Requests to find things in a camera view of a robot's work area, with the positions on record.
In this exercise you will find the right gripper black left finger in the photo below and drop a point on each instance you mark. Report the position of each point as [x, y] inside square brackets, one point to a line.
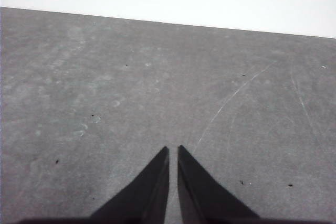
[147, 195]

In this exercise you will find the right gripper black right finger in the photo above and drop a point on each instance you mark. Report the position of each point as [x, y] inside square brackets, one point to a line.
[202, 197]

